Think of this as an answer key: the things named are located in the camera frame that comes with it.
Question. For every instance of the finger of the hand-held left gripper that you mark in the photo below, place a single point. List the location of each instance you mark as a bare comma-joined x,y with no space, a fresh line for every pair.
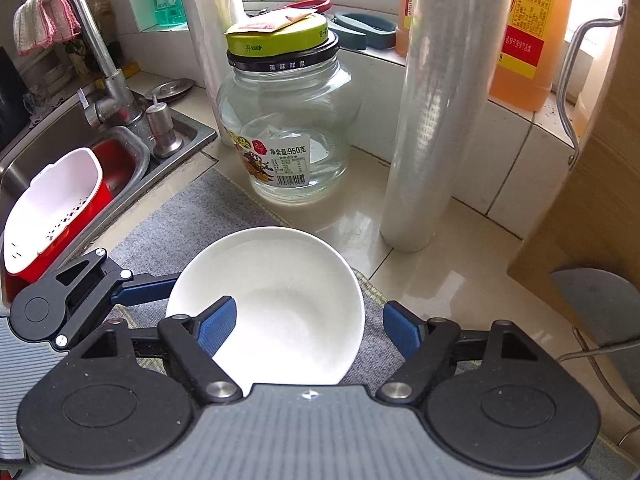
145,287

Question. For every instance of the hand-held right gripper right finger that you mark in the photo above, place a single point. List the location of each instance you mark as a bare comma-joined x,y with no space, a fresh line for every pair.
402,330

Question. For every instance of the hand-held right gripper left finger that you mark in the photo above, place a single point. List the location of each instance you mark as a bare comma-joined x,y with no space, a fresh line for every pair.
217,322

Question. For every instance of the white floral bowl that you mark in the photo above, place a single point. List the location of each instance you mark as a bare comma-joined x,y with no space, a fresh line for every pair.
300,300

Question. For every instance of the grey teal checked cloth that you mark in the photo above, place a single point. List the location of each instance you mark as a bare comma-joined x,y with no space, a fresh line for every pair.
200,215

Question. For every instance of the white colander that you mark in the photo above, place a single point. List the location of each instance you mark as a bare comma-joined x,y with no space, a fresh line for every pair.
55,200

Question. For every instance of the red basin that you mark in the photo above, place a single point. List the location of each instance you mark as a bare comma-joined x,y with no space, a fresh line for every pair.
117,165

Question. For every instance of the steel soap dispenser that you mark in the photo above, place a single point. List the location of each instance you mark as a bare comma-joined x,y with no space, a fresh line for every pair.
162,130

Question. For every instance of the steel sink strainer lid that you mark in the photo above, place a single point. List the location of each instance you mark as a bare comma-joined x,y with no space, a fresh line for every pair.
170,89

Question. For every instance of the steel faucet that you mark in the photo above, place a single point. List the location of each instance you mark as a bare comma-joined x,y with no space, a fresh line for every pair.
107,80

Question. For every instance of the cling film roll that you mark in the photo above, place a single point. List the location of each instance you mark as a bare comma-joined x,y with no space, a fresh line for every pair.
440,110
205,10

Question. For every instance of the glass jar yellow-green lid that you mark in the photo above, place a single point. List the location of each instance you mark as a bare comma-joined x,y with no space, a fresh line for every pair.
290,110

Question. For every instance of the bamboo cutting board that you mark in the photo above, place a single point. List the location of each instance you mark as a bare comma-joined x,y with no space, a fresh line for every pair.
600,200

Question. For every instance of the pink white dish cloth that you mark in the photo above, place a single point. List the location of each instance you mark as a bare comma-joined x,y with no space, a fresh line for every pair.
45,25

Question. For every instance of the pink sachet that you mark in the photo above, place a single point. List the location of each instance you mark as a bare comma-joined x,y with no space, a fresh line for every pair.
252,25

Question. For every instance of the orange sachet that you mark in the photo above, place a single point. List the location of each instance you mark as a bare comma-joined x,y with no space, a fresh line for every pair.
295,16

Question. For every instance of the orange cooking wine jug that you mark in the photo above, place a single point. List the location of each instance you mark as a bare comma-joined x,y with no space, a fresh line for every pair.
535,35

